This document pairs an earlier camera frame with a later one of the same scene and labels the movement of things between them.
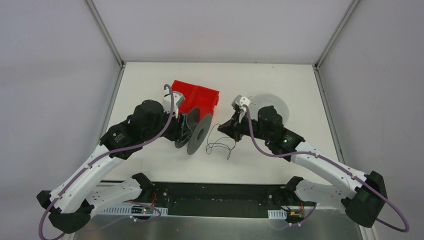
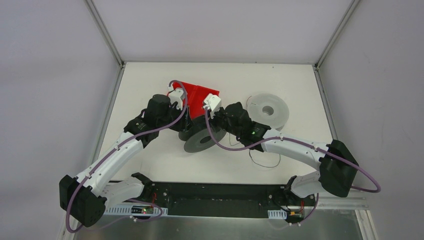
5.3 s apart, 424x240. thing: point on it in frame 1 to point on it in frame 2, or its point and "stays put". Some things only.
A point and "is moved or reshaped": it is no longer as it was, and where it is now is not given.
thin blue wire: x=216 y=141 is moved or reshaped
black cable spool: x=192 y=117 is moved or reshaped
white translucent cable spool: x=259 y=101 stays put
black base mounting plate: x=226 y=199 stays put
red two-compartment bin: x=206 y=99 stays put
